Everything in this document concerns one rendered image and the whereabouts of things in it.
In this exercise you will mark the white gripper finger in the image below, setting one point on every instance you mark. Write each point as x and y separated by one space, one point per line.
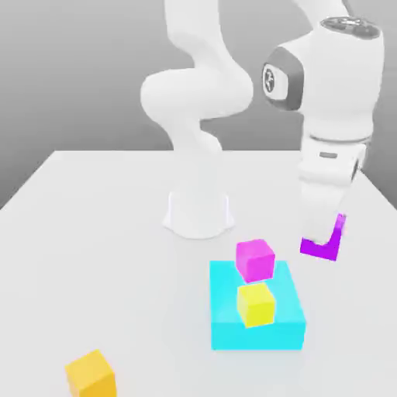
321 214

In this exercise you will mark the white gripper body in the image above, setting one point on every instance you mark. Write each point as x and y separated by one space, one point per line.
325 169

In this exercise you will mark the small purple cube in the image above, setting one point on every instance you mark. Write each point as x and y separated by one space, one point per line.
321 252

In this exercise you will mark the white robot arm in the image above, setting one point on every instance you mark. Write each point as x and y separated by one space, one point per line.
198 93

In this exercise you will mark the small magenta cube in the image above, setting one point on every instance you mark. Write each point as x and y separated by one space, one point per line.
255 260

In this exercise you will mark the small yellow cube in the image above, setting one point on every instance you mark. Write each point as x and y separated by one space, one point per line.
256 305

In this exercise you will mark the small orange cube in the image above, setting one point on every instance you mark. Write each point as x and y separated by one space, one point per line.
90 375

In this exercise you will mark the large cyan box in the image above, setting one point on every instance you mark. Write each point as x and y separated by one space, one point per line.
279 338

